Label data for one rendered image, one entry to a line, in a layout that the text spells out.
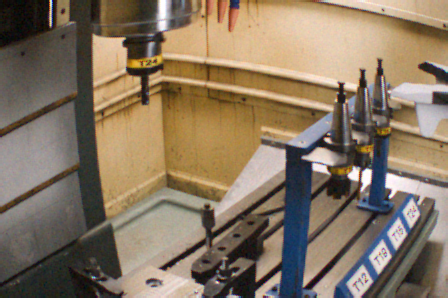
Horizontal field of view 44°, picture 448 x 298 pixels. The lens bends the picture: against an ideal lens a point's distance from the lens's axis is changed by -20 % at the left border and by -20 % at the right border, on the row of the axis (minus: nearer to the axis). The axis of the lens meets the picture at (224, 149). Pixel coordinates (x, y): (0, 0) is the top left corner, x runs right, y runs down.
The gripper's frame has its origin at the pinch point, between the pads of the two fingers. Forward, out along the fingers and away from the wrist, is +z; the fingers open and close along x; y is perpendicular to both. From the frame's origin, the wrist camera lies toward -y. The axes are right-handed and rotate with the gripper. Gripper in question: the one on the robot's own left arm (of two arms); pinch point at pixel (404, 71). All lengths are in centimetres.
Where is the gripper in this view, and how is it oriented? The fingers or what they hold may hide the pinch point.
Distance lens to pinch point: 74.5
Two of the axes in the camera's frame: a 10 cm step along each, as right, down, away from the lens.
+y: 0.3, 9.2, 3.8
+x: 5.4, -3.4, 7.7
